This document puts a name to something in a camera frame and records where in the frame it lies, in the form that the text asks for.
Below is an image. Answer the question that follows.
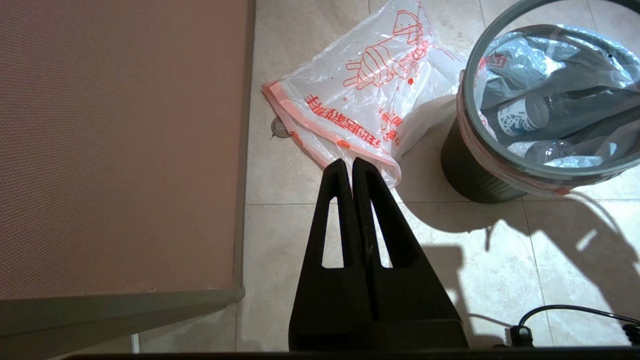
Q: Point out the clear labelled plastic bottle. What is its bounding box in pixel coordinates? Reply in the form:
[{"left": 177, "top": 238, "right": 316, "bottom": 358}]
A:
[{"left": 495, "top": 95, "right": 552, "bottom": 139}]

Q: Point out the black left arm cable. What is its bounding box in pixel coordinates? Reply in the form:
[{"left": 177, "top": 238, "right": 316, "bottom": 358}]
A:
[{"left": 495, "top": 304, "right": 640, "bottom": 349}]

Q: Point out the white red-printed trash bag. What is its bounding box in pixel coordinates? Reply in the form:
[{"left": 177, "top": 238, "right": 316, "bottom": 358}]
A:
[
  {"left": 456, "top": 25, "right": 640, "bottom": 197},
  {"left": 261, "top": 0, "right": 468, "bottom": 190}
]

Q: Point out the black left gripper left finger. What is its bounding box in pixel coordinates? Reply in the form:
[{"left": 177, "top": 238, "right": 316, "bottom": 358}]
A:
[{"left": 289, "top": 158, "right": 372, "bottom": 324}]

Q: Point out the grey bin retaining ring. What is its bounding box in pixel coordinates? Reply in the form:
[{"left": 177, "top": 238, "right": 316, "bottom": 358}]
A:
[{"left": 462, "top": 0, "right": 640, "bottom": 182}]

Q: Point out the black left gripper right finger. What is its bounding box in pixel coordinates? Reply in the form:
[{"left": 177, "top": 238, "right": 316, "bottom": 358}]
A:
[{"left": 352, "top": 156, "right": 462, "bottom": 323}]

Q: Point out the small metal floor doorstop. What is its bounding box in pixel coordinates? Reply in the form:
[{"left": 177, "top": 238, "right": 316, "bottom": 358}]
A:
[{"left": 270, "top": 116, "right": 294, "bottom": 141}]

